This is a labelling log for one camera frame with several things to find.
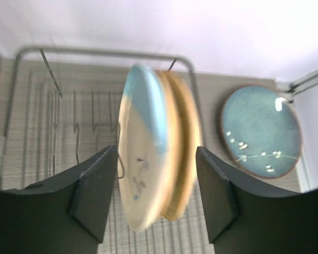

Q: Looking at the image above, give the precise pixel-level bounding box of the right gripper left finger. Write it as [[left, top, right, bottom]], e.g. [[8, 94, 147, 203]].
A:
[[0, 146, 118, 253]]

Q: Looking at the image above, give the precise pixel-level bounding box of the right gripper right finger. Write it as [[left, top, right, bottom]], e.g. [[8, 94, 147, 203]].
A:
[[196, 147, 318, 253]]

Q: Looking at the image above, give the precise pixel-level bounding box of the dark teal glazed plate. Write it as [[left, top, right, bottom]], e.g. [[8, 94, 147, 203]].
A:
[[220, 85, 302, 179]]

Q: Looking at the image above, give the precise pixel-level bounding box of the beige bird plate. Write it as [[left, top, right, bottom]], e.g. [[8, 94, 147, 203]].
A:
[[156, 70, 187, 221], [164, 71, 202, 221]]

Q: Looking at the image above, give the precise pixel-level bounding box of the blue and cream plate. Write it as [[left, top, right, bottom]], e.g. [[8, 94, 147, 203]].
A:
[[118, 64, 169, 232]]

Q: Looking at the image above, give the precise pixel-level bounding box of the black wire dish rack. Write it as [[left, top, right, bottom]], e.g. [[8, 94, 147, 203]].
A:
[[0, 47, 214, 253]]

